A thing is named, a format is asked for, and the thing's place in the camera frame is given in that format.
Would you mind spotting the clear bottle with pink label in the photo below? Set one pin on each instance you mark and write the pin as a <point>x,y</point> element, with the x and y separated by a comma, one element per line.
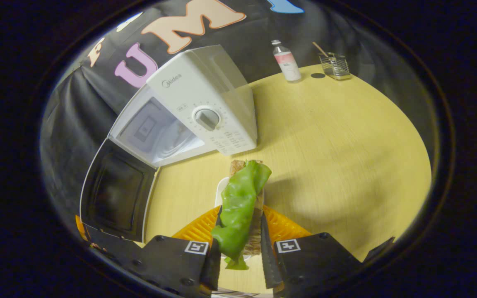
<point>288,62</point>

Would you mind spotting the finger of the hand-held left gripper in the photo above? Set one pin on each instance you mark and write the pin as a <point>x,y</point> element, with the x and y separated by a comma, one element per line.
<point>110,244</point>

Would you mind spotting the white microwave oven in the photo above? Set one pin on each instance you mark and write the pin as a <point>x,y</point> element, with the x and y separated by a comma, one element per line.
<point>189,91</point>

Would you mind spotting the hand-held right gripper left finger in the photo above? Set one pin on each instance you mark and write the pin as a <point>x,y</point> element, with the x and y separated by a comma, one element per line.
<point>172,260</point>

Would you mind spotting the small black round disc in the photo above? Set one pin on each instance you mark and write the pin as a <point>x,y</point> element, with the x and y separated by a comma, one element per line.
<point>318,75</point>

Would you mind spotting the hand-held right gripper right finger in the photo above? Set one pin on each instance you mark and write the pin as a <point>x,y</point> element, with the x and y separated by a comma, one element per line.
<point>317,260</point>

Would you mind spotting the wooden stick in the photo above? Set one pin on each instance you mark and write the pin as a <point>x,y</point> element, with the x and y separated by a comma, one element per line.
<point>319,49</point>

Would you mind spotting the sandwich with green lettuce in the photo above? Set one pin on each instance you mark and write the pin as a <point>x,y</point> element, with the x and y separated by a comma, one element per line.
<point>238,203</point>

